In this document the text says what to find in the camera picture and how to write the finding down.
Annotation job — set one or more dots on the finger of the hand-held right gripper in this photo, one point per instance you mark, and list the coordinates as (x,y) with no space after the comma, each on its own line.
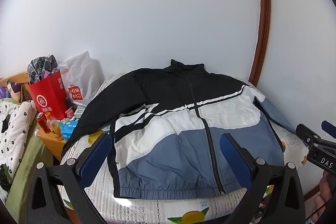
(307,133)
(329,128)

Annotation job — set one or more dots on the fruit print bed sheet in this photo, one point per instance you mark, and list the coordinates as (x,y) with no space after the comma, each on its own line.
(183,211)

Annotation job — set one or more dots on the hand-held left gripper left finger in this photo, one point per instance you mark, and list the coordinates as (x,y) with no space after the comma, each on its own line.
(96,156)

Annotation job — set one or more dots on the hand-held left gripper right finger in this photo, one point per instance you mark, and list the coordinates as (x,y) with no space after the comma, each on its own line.
(234,156)

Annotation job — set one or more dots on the white plastic shopping bag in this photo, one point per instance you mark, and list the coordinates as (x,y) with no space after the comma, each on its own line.
(81,74)

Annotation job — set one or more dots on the wooden headboard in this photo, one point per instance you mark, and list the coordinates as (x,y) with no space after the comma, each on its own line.
(22,79)

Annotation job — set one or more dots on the blue cardboard box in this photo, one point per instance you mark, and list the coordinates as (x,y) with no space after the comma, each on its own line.
(68,129)

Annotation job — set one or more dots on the green blanket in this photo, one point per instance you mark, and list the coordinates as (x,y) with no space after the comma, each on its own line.
(29,169)

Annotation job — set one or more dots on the person's right hand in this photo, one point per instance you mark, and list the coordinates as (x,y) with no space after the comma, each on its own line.
(328,187)

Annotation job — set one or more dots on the orange drink bottle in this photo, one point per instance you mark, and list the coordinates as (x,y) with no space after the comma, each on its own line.
(55,128)

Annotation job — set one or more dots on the black white plaid cloth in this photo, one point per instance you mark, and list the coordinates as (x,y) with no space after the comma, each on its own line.
(42,66)

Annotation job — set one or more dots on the white floral quilt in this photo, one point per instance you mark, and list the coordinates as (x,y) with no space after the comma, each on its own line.
(14,134)

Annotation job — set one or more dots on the red paper bag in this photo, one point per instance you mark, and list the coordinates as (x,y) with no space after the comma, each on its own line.
(48,95)

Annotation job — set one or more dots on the brown wooden door frame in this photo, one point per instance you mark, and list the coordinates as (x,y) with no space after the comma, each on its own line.
(263,16)

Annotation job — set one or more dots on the black white blue jacket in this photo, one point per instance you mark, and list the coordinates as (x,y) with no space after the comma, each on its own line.
(162,150)

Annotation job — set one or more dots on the wooden nightstand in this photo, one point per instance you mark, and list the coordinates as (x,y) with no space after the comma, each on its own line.
(51,144)

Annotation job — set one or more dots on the red drink can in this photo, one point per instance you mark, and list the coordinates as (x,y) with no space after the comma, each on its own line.
(43,123)

